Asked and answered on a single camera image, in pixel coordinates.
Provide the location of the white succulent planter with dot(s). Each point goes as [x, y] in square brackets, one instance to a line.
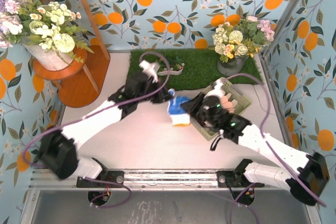
[176, 66]

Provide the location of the cream glove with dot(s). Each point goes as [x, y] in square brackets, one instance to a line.
[228, 102]

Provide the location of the wooden tiered plant stand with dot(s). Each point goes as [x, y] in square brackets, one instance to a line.
[80, 83]

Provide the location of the grey pot flower bouquet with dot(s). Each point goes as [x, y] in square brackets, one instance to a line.
[235, 42]

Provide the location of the white pot flower bouquet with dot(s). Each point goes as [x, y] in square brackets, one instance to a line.
[47, 31]

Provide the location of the blue white knit gloves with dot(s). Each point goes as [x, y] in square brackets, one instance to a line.
[175, 104]

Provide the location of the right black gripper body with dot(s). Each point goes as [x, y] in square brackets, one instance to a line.
[197, 106]

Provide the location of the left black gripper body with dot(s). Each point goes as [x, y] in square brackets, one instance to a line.
[159, 92]

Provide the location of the green artificial grass mat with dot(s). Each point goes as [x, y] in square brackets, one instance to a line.
[199, 71]

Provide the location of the green plastic storage basket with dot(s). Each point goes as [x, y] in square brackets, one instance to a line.
[240, 103]

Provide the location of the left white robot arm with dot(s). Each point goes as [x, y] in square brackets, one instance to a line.
[59, 146]

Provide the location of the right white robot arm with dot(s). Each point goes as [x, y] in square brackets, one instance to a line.
[304, 175]

